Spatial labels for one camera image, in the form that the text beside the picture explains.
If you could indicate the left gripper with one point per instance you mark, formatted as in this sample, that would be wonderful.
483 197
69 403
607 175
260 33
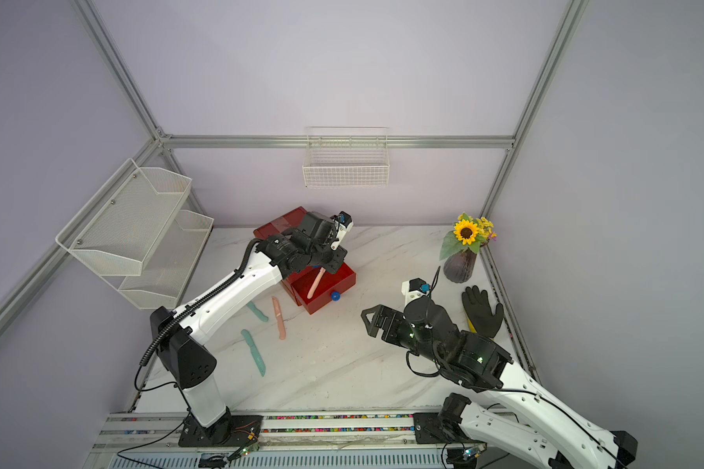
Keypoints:
338 256

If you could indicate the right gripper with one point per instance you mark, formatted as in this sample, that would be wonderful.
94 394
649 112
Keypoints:
397 320

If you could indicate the pink fruit knife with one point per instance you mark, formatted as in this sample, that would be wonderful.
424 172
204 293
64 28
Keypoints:
279 318
312 290

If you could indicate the red drawer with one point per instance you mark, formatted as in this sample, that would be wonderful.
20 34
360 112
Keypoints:
330 289

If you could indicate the red drawer cabinet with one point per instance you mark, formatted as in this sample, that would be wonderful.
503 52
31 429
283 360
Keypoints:
290 239

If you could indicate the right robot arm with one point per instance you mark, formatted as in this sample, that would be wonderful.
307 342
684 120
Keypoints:
546 433

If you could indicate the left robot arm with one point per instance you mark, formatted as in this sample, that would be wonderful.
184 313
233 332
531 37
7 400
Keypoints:
180 335

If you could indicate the teal fruit knife upper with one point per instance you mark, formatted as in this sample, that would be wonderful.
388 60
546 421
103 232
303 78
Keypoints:
257 312

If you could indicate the teal fruit knife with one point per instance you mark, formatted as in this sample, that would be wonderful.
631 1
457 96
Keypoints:
257 312
254 352

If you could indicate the teal fruit knife lower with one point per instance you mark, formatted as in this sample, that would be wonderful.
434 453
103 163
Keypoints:
254 352

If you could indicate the black glove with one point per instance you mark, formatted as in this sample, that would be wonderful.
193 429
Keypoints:
484 319

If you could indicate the sunflower bouquet in vase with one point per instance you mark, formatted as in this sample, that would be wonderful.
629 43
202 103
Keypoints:
462 244

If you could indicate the white mesh two-tier shelf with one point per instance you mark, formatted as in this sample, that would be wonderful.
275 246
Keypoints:
138 235

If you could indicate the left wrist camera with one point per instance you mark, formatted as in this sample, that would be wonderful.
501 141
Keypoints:
343 224

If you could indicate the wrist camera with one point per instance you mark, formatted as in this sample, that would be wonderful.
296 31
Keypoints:
415 289
343 224

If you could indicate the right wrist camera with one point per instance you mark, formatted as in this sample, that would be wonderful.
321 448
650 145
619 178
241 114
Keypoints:
415 289

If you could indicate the white wire wall basket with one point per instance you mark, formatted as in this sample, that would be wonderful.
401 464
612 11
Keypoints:
346 157

